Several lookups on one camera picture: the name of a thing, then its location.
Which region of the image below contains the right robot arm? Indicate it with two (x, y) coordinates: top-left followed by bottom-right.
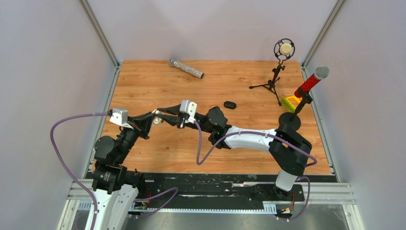
(153, 105), (317, 200)

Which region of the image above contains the silver glitter microphone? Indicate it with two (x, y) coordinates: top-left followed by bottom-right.
(169, 58), (204, 79)

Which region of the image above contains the black earbuds charging case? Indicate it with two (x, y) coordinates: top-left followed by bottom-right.
(224, 101), (237, 110)

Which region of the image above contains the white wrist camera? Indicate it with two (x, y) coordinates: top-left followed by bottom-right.
(180, 99), (197, 124)
(109, 108), (133, 129)

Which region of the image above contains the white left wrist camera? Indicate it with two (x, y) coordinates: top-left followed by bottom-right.
(109, 108), (133, 129)

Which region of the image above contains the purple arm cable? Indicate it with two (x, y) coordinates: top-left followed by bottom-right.
(50, 112), (112, 230)
(193, 120), (318, 222)

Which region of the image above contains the black round-base microphone stand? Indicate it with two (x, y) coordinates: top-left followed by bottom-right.
(278, 93), (313, 131)

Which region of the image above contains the yellow green toy block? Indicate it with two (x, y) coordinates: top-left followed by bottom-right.
(281, 95), (301, 113)

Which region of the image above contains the white earbuds charging case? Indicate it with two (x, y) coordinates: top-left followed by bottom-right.
(152, 109), (165, 126)

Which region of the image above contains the red glitter microphone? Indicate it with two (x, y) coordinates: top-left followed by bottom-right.
(294, 66), (330, 98)

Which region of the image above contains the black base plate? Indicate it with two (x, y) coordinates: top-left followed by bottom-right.
(95, 171), (338, 210)

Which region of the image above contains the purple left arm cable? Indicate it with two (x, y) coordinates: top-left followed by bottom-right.
(50, 112), (112, 230)

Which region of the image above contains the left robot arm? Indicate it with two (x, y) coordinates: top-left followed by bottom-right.
(87, 108), (154, 230)

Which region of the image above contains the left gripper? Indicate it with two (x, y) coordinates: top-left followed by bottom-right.
(115, 111), (155, 163)

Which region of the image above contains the black tripod microphone stand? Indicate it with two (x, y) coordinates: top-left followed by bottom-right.
(248, 38), (295, 106)

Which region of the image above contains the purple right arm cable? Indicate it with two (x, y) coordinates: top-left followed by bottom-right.
(193, 120), (318, 222)

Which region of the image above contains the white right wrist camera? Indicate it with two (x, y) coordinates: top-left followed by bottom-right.
(180, 99), (197, 124)

